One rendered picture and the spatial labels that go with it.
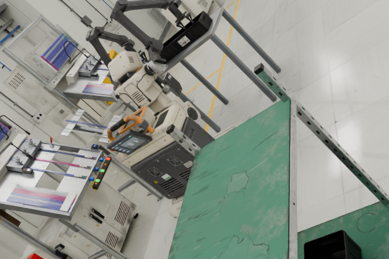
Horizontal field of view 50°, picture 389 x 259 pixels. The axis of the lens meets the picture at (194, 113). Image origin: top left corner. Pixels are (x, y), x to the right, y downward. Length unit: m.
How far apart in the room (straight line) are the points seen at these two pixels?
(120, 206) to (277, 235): 3.05
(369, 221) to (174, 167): 1.40
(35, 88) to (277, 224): 3.82
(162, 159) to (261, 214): 1.68
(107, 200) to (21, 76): 1.60
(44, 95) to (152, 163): 2.12
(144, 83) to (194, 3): 4.78
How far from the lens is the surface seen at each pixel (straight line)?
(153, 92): 2.87
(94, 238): 3.34
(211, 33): 3.26
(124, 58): 2.85
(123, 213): 3.97
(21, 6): 6.61
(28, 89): 4.67
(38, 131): 5.97
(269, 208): 1.09
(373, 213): 1.74
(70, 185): 3.46
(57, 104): 4.62
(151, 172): 2.85
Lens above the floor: 1.59
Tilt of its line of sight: 20 degrees down
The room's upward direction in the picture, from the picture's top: 48 degrees counter-clockwise
